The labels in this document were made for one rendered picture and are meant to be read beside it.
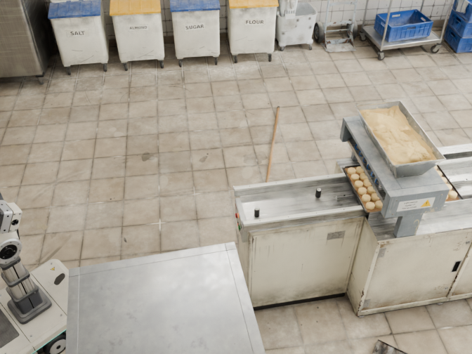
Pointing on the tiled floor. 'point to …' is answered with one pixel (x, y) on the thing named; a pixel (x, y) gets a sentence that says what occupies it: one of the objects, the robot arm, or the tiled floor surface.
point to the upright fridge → (24, 38)
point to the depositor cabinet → (413, 256)
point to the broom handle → (272, 145)
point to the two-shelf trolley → (400, 41)
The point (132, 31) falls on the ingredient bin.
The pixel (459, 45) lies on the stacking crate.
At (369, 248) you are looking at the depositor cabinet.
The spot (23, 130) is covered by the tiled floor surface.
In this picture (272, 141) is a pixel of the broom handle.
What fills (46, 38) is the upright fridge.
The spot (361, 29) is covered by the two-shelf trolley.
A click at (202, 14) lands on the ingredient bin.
